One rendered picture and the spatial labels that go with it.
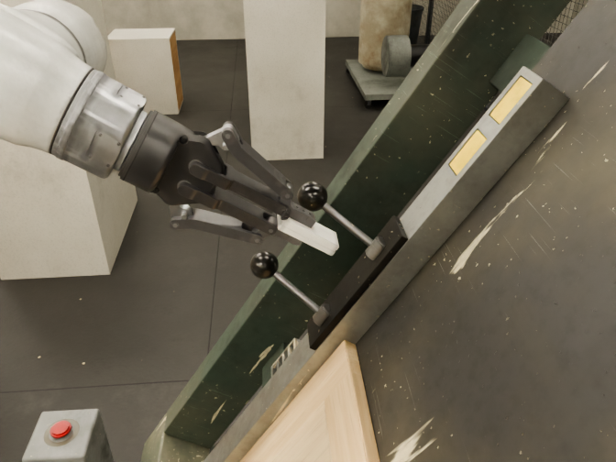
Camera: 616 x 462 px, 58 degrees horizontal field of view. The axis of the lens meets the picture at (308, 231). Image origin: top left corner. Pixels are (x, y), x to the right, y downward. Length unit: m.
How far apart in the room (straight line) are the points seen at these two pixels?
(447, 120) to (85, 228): 2.58
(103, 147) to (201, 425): 0.80
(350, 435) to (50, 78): 0.46
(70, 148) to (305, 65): 3.82
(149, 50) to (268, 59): 1.60
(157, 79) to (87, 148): 5.09
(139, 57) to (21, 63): 5.06
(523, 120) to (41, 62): 0.46
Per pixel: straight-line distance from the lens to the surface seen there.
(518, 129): 0.63
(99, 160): 0.54
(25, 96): 0.53
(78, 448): 1.25
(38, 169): 3.11
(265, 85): 4.33
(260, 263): 0.72
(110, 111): 0.53
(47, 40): 0.55
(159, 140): 0.53
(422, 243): 0.66
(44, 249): 3.36
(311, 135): 4.48
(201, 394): 1.15
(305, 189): 0.68
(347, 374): 0.69
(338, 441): 0.67
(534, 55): 0.81
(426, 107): 0.85
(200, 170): 0.55
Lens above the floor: 1.86
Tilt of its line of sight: 32 degrees down
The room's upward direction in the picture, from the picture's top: straight up
